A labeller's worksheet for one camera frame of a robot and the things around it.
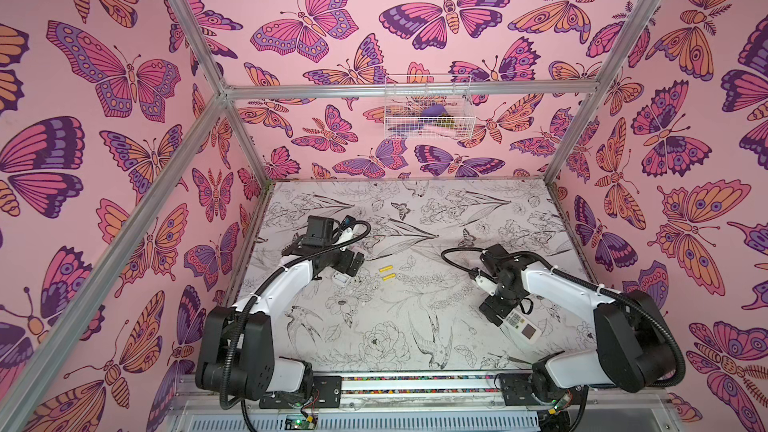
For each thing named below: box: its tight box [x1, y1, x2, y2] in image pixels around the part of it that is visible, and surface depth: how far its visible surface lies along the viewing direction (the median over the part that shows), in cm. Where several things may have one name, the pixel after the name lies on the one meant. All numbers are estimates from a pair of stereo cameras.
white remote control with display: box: [501, 309, 542, 346], surface depth 84 cm
